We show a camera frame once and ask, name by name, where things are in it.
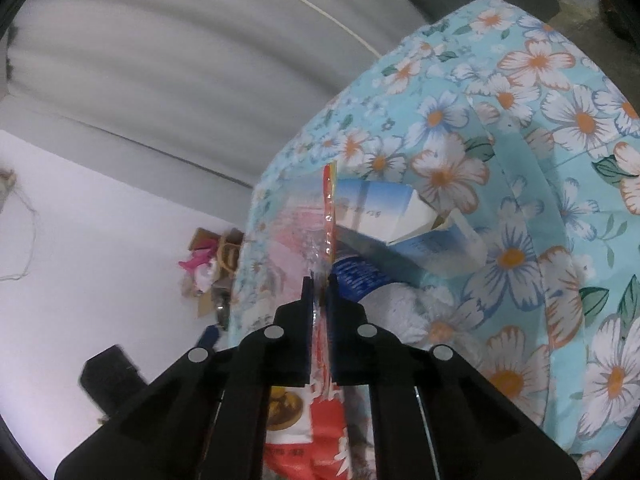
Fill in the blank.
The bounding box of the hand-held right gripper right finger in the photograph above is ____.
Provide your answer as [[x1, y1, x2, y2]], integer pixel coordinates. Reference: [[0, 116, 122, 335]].
[[325, 274, 584, 480]]

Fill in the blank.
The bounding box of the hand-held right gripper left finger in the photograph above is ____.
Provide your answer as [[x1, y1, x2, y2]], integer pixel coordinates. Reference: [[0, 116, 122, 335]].
[[54, 274, 317, 480]]

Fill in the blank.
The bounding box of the clear plastic bottle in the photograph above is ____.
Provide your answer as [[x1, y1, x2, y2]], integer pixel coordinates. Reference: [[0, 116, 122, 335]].
[[330, 254, 453, 348]]

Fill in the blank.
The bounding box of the clear red-edged plastic wrapper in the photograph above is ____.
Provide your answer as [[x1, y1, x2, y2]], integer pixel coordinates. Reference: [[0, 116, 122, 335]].
[[267, 161, 343, 403]]

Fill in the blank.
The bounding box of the blue white milk carton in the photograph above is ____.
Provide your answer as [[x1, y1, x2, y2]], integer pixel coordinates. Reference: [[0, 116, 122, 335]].
[[334, 177, 489, 282]]

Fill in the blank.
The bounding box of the cardboard box with pink paper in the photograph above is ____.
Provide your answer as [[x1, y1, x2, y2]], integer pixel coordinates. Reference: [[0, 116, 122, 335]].
[[177, 227, 247, 320]]

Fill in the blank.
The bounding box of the white curtain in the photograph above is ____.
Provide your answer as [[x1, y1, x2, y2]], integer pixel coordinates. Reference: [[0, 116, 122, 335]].
[[5, 0, 431, 191]]

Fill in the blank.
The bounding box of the hanging wall wire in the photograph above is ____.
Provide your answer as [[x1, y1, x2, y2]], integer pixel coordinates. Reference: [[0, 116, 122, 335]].
[[0, 166, 40, 282]]

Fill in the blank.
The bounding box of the beige curtain cord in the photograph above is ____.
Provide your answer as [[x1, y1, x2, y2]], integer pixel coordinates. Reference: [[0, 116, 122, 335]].
[[235, 0, 383, 56]]

